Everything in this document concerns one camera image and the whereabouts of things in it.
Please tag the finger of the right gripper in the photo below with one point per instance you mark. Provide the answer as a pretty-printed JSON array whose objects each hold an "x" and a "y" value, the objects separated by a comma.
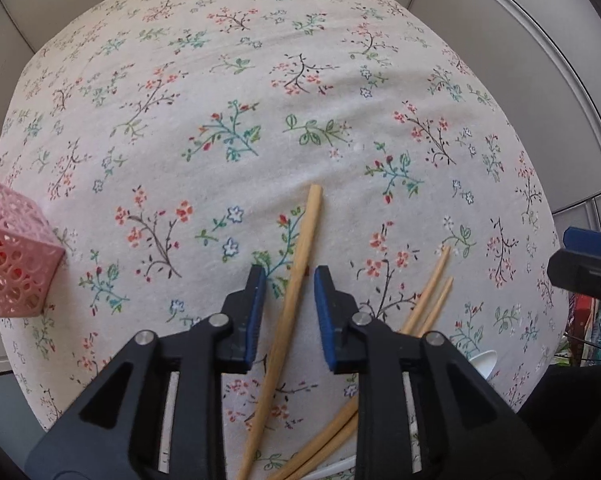
[
  {"x": 576, "y": 272},
  {"x": 582, "y": 240}
]

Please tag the pink perforated utensil basket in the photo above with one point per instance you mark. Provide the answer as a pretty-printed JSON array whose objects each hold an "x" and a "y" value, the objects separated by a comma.
[{"x": 29, "y": 256}]

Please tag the floral tablecloth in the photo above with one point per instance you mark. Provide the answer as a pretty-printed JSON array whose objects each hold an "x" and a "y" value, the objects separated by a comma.
[{"x": 171, "y": 144}]

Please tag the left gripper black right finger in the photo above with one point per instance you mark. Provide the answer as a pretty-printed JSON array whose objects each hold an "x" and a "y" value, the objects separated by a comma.
[{"x": 424, "y": 411}]

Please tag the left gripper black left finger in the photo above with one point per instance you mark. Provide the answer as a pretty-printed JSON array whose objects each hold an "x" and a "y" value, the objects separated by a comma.
[{"x": 154, "y": 411}]

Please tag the white plastic spoon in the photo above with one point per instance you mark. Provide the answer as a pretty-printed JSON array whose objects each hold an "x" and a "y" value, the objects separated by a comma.
[{"x": 484, "y": 362}]

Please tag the wooden chopstick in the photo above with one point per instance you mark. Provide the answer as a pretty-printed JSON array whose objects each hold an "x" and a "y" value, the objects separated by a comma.
[
  {"x": 427, "y": 321},
  {"x": 337, "y": 432},
  {"x": 284, "y": 329}
]

